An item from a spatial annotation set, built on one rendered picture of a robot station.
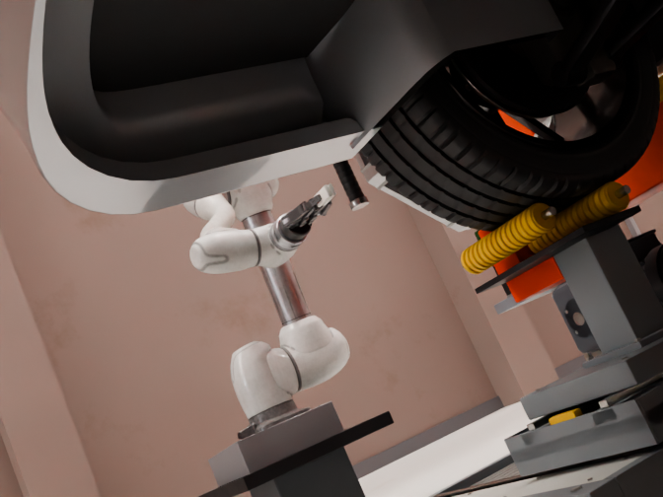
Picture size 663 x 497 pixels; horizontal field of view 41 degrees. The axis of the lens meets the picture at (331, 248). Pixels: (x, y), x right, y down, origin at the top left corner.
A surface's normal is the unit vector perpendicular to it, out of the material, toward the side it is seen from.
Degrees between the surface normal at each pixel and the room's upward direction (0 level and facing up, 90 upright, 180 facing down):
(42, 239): 90
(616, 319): 90
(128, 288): 90
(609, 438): 90
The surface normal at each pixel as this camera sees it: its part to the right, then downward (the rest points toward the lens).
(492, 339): -0.83, 0.28
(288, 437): 0.38, -0.35
